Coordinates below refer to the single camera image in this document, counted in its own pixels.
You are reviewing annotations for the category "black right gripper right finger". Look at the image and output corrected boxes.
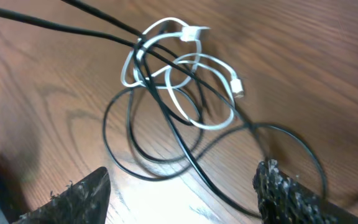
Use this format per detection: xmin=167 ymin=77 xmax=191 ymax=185
xmin=252 ymin=159 xmax=358 ymax=224

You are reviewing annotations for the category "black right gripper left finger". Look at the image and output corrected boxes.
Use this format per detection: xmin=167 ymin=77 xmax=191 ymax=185
xmin=16 ymin=167 xmax=111 ymax=224

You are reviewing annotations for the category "white USB cable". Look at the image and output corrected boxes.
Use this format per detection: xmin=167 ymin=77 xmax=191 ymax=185
xmin=120 ymin=17 xmax=245 ymax=131

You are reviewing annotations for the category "thick black USB cable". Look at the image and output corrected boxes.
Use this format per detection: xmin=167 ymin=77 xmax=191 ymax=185
xmin=0 ymin=0 xmax=328 ymax=218

